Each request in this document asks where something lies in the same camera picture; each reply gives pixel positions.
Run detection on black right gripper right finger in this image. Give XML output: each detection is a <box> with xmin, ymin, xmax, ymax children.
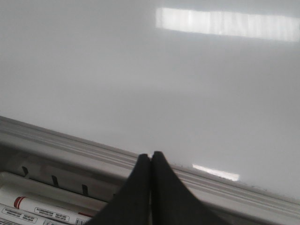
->
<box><xmin>151</xmin><ymin>151</ymin><xmax>229</xmax><ymax>225</ymax></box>

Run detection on red capped whiteboard marker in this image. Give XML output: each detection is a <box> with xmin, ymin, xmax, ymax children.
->
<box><xmin>14</xmin><ymin>196</ymin><xmax>92</xmax><ymax>221</ymax></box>

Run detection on black capped whiteboard marker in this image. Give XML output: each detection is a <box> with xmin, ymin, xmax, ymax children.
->
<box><xmin>0</xmin><ymin>203</ymin><xmax>93</xmax><ymax>225</ymax></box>

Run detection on white whiteboard with grey frame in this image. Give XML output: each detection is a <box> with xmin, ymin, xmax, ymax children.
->
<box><xmin>0</xmin><ymin>0</ymin><xmax>300</xmax><ymax>225</ymax></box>

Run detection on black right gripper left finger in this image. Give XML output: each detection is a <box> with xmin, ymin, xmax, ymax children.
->
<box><xmin>86</xmin><ymin>154</ymin><xmax>150</xmax><ymax>225</ymax></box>

